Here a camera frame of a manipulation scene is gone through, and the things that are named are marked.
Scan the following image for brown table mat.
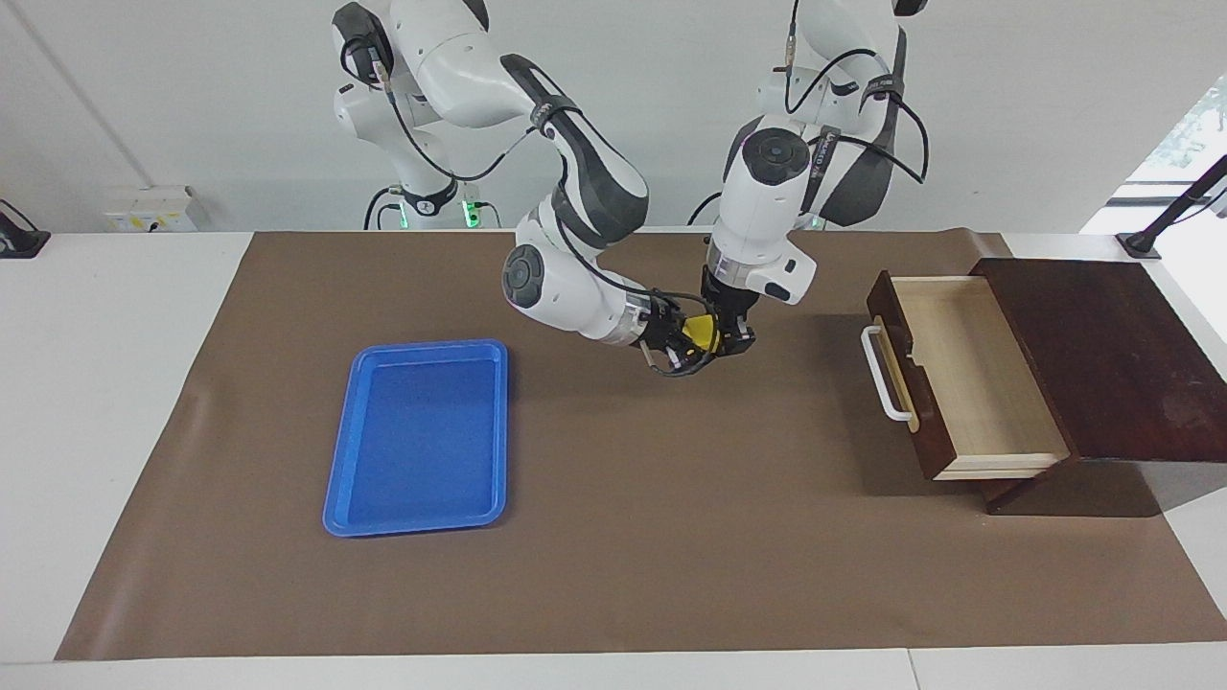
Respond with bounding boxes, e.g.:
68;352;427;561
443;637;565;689
56;228;1227;662

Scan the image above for black clamp mount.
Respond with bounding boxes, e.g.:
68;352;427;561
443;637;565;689
0;198;52;260

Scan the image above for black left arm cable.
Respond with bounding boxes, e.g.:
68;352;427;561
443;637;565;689
784;0;931;186

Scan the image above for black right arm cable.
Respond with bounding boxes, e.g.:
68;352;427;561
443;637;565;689
359;57;715;380

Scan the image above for blue plastic tray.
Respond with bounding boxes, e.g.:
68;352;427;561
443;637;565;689
322;338;509;538

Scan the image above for black camera stand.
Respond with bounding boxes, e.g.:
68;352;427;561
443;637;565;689
1117;153;1227;262

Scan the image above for black right base cable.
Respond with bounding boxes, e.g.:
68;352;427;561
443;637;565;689
364;185;405;231

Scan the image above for white wall socket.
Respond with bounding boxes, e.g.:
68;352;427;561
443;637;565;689
104;187;198;234

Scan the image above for wooden drawer with white handle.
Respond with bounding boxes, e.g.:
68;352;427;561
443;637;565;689
861;270;1073;482

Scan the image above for dark wooden cabinet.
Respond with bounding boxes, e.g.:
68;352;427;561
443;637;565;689
968;257;1227;518

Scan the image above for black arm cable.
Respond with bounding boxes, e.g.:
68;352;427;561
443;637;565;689
359;57;715;380
784;0;931;186

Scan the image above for bright window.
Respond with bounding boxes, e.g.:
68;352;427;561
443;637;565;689
1117;77;1227;208

